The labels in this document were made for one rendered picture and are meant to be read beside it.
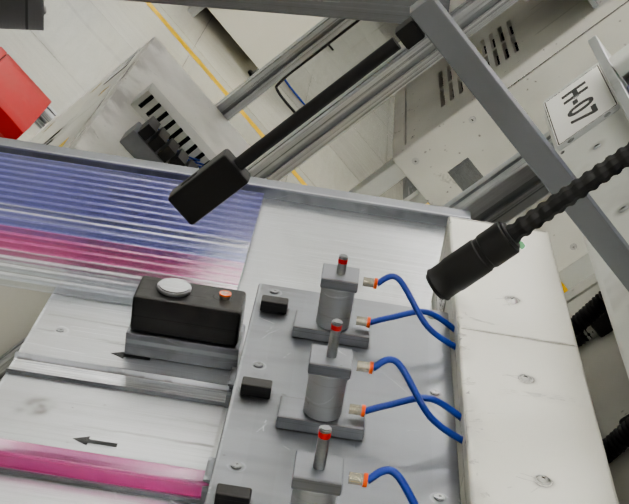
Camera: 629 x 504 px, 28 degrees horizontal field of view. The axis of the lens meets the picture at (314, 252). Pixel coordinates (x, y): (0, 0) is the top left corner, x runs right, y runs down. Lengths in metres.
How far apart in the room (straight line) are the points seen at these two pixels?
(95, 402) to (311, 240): 0.33
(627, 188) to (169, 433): 0.37
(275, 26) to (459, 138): 3.37
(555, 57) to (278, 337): 1.19
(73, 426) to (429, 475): 0.24
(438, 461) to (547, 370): 0.11
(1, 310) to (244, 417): 1.49
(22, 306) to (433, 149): 0.74
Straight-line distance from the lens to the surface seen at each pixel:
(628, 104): 0.96
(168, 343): 0.88
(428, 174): 1.98
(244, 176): 0.72
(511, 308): 0.86
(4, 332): 2.21
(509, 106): 0.70
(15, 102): 1.59
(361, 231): 1.14
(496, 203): 1.21
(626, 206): 0.90
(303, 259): 1.06
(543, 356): 0.81
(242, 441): 0.70
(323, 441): 0.60
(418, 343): 0.83
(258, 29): 5.30
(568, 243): 2.04
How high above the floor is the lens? 1.43
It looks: 18 degrees down
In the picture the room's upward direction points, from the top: 54 degrees clockwise
